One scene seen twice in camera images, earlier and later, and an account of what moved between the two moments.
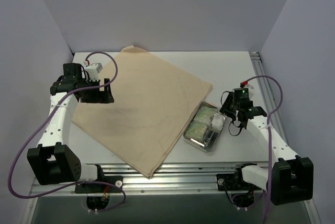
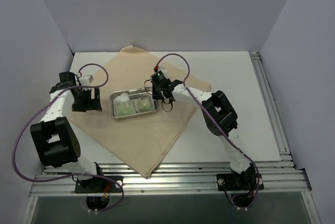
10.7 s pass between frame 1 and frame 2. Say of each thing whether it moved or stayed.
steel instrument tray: moved
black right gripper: moved
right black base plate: stayed
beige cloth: stayed
